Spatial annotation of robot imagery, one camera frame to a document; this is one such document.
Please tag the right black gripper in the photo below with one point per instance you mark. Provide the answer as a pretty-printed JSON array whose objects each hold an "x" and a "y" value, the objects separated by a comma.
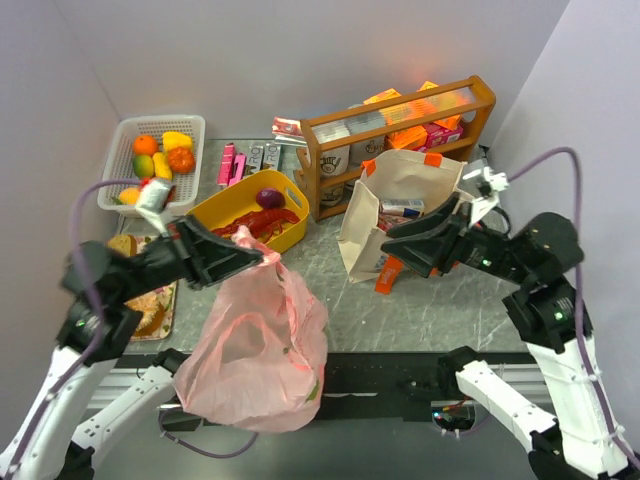
[{"x": 454, "y": 240}]

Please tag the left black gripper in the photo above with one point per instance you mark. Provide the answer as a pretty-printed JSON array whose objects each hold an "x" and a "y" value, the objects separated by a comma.
[{"x": 185, "y": 253}]

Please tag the silver blue drink can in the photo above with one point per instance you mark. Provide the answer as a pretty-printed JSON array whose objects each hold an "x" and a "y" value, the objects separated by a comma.
[{"x": 407, "y": 208}]

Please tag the red snack bag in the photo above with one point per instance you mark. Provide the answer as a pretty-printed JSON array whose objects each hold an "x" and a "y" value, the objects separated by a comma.
[{"x": 386, "y": 222}]

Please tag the floral canvas tote bag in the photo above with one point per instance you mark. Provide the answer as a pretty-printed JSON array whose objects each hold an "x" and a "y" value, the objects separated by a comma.
[{"x": 393, "y": 175}]

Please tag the purple toy onion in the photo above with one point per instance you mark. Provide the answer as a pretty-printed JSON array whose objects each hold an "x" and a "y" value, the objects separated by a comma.
[{"x": 270, "y": 198}]

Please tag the pink plastic grocery bag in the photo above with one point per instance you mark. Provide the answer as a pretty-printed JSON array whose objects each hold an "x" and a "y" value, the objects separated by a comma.
[{"x": 260, "y": 361}]

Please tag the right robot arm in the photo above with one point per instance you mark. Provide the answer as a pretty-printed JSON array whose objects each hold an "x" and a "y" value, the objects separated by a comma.
[{"x": 580, "y": 438}]

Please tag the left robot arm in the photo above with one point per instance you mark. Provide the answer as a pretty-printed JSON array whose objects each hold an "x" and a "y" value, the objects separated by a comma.
[{"x": 54, "y": 441}]

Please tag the red toy lobster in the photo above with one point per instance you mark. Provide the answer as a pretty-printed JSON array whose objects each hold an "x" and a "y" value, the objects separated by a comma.
[{"x": 261, "y": 224}]

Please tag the yellow plastic tub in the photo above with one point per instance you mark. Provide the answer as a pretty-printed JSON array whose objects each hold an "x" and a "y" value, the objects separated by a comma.
[{"x": 239, "y": 199}]

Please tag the floral serving tray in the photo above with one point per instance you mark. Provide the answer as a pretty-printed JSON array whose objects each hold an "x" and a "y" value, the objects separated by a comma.
[{"x": 167, "y": 296}]

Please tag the toy sugar donut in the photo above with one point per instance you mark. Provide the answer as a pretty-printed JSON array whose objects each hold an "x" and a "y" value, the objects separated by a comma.
[{"x": 149, "y": 305}]

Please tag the toy bread slice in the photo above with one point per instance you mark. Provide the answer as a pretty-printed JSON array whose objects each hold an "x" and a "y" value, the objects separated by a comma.
[{"x": 125, "y": 244}]

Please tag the pink candy box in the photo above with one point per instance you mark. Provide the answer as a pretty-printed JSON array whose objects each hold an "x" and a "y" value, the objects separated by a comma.
[{"x": 231, "y": 169}]

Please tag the yellow toy banana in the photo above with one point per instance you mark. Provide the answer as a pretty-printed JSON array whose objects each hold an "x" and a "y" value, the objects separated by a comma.
[{"x": 161, "y": 166}]

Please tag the small orange toy pumpkin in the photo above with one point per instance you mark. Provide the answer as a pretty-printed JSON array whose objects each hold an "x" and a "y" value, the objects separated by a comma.
[{"x": 181, "y": 161}]

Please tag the orange box on shelf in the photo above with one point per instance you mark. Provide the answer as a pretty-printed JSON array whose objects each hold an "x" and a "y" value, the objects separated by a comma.
[{"x": 410, "y": 139}]

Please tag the pink box on shelf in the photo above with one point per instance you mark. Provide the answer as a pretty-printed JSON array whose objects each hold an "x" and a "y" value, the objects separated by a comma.
[{"x": 438, "y": 135}]

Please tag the silver chocolate bar box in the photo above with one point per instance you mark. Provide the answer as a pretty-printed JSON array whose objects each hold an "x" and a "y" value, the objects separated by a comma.
[{"x": 263, "y": 156}]

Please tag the toy mango green yellow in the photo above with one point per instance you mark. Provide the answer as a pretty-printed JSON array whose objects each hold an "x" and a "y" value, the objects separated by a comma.
[{"x": 143, "y": 166}]

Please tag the wooden shelf rack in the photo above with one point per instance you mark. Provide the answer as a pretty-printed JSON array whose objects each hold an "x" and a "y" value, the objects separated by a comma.
[{"x": 364, "y": 127}]

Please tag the yellow toy pepper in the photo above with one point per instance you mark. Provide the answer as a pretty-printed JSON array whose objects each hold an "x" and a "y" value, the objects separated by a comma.
[{"x": 174, "y": 139}]

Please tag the white cup on shelf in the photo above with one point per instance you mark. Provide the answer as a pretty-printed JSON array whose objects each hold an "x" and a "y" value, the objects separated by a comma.
[{"x": 334, "y": 162}]

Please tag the orange toy tangerine top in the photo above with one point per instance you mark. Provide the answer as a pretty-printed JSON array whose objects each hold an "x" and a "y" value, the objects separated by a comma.
[{"x": 145, "y": 145}]

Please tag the white plastic fruit basket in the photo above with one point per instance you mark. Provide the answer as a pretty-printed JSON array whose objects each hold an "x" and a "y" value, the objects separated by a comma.
[{"x": 119, "y": 161}]

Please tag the red silver foil packet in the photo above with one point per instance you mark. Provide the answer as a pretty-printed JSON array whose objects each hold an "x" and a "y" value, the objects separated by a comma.
[{"x": 288, "y": 132}]

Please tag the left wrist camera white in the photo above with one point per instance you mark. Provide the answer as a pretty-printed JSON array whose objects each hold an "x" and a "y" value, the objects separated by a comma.
[{"x": 152, "y": 202}]

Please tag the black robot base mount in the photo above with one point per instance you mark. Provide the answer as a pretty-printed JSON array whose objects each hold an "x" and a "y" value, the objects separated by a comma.
[{"x": 381, "y": 385}]

